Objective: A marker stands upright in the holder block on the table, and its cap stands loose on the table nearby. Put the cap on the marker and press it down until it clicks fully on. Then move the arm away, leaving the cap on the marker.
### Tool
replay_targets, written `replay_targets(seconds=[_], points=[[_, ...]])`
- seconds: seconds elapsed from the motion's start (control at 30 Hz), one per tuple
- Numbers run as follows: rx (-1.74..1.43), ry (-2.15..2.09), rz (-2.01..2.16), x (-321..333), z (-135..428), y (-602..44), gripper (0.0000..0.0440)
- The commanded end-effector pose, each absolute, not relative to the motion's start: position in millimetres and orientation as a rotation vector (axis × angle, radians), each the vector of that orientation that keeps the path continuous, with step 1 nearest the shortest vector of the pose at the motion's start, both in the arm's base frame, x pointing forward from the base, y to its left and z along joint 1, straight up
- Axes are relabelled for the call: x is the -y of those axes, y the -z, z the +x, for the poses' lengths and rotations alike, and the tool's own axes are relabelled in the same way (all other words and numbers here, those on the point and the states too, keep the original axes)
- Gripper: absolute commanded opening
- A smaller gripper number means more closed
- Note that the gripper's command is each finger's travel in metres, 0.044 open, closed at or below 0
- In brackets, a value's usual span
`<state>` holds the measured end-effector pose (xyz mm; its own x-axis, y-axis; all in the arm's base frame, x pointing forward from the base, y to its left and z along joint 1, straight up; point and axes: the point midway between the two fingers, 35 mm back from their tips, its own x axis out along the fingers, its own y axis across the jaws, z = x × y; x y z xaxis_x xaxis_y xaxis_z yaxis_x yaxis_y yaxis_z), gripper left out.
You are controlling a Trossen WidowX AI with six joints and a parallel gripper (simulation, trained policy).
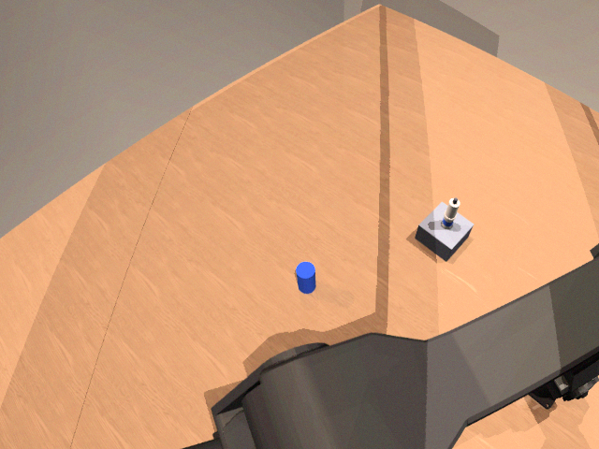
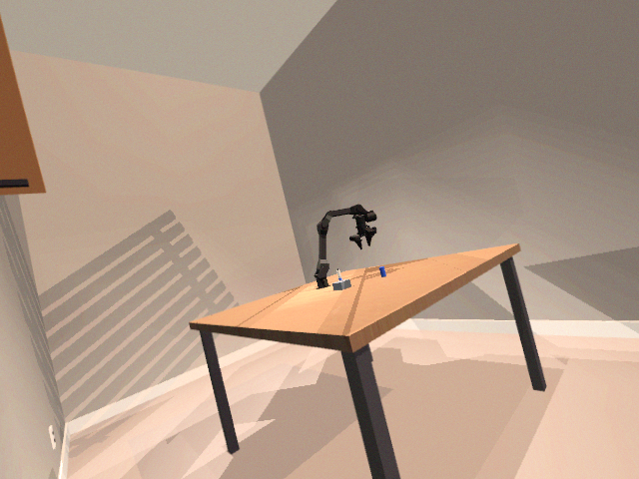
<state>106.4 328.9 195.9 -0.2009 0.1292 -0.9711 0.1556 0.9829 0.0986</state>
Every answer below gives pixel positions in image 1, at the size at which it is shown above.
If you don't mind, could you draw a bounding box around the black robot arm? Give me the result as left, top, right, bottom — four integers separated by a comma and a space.
181, 243, 599, 449

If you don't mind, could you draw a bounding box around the white marker with blue band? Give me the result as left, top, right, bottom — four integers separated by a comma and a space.
442, 197, 460, 229

